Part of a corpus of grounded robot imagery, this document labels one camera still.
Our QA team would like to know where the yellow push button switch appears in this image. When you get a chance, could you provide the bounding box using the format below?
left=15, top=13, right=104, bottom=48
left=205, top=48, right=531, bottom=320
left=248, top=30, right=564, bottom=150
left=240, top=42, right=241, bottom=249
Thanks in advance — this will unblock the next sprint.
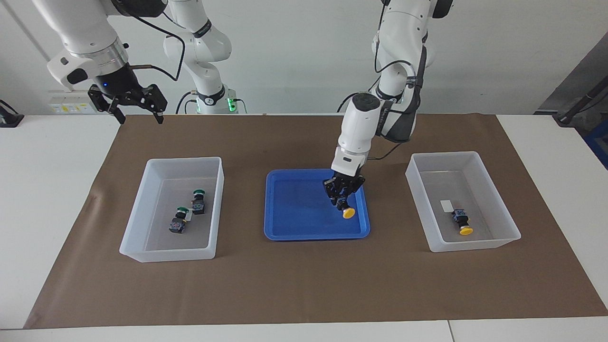
left=336, top=199, right=356, bottom=220
left=451, top=208, right=474, bottom=236

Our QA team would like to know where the green push button switch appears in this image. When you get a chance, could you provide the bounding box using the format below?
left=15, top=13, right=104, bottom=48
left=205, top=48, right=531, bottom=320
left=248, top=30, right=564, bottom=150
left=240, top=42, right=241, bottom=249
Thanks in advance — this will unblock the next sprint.
left=169, top=206, right=190, bottom=234
left=191, top=189, right=207, bottom=215

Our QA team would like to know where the blue plastic tray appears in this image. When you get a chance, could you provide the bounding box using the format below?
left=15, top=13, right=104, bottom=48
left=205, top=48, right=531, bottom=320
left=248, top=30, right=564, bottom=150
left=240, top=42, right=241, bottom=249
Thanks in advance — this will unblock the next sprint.
left=264, top=169, right=371, bottom=241

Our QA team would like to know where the brown paper table mat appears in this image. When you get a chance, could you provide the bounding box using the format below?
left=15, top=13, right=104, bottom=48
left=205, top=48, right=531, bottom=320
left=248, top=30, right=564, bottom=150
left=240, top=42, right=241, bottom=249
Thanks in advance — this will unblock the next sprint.
left=24, top=113, right=608, bottom=329

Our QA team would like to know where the translucent white plastic box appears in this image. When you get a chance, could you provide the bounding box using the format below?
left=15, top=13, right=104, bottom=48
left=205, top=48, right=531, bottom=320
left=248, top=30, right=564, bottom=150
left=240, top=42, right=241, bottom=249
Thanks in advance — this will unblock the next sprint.
left=405, top=151, right=522, bottom=253
left=119, top=157, right=225, bottom=263

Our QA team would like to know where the black stand pole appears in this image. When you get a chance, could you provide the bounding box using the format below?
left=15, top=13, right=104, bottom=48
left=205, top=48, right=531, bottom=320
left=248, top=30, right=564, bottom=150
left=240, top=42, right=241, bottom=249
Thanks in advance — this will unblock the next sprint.
left=553, top=76, right=608, bottom=126

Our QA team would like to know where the blue crate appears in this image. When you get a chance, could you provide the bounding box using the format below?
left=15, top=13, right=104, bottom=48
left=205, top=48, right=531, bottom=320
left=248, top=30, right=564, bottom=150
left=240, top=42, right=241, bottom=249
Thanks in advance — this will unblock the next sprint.
left=585, top=124, right=608, bottom=171

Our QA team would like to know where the dark grey partition panel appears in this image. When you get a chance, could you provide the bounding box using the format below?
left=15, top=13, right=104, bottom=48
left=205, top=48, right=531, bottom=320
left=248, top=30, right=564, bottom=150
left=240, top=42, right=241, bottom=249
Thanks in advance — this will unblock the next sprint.
left=534, top=31, right=608, bottom=115

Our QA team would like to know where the white wall socket box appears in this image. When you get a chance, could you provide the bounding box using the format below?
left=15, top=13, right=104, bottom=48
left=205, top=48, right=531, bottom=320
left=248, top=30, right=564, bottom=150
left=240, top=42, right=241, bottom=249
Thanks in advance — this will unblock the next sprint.
left=47, top=90, right=103, bottom=115

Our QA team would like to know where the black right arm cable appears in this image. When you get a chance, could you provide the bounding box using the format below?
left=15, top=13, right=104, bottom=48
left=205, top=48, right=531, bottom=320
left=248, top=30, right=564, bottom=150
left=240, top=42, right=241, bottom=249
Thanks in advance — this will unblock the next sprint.
left=126, top=9, right=186, bottom=81

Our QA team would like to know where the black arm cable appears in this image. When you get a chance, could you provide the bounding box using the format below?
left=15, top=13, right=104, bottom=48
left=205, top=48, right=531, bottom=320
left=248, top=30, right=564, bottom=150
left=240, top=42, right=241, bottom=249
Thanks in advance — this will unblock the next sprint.
left=368, top=28, right=418, bottom=162
left=126, top=9, right=186, bottom=81

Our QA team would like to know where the black base power cable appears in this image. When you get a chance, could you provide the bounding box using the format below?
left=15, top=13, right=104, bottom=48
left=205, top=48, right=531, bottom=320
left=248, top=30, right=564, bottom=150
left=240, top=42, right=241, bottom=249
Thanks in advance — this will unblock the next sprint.
left=336, top=78, right=377, bottom=114
left=176, top=90, right=248, bottom=114

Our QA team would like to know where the black device with cable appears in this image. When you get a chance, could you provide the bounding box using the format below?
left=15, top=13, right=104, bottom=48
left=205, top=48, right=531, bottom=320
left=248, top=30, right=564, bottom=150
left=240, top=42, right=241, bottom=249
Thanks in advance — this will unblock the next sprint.
left=0, top=99, right=25, bottom=128

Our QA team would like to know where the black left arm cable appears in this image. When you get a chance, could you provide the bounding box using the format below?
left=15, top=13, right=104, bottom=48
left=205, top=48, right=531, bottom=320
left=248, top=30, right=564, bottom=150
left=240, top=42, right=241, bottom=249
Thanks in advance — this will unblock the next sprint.
left=368, top=28, right=418, bottom=162

